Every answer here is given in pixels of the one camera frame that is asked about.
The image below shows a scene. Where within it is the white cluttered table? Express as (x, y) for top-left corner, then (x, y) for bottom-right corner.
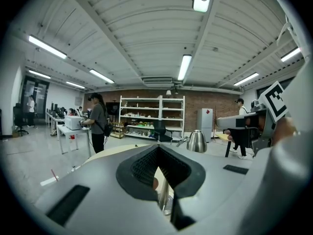
(45, 111), (66, 137)

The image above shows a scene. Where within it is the white ceiling tube light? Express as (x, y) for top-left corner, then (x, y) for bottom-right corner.
(89, 69), (115, 84)
(66, 81), (86, 89)
(280, 47), (301, 63)
(28, 34), (68, 60)
(233, 72), (259, 87)
(192, 0), (212, 13)
(28, 69), (51, 80)
(178, 54), (193, 81)

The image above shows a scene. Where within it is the white printer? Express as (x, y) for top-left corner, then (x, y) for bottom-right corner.
(64, 115), (85, 131)

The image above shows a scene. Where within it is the small wooden rack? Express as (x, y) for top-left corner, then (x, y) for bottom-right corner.
(110, 122), (125, 140)

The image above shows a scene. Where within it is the white ceiling air conditioner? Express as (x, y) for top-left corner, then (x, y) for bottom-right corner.
(141, 76), (174, 88)

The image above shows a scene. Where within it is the grey refrigerator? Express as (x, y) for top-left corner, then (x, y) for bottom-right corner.
(197, 108), (213, 143)

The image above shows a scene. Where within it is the wooden side table black stand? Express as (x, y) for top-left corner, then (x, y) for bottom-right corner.
(216, 131), (235, 158)

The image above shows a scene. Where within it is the black swivel office chair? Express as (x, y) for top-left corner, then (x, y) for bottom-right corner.
(13, 103), (29, 137)

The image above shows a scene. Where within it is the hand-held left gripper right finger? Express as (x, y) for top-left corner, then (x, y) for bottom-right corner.
(157, 144), (254, 231)

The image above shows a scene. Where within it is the black wall monitor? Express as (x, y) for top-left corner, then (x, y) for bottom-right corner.
(105, 101), (120, 116)

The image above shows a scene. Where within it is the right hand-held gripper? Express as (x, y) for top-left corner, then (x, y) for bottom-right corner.
(216, 81), (289, 156)

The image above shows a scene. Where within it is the person's right forearm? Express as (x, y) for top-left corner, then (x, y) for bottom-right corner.
(272, 117), (298, 146)

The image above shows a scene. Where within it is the black cantilever office chair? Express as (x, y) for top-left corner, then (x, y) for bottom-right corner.
(153, 120), (173, 145)

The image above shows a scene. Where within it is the white metal shelving unit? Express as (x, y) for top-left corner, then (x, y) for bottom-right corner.
(119, 95), (162, 140)
(159, 95), (186, 141)

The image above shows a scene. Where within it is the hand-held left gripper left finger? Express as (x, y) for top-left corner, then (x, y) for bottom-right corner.
(35, 144), (176, 235)

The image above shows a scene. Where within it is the black framed glass door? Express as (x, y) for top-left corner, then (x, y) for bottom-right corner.
(21, 76), (49, 119)

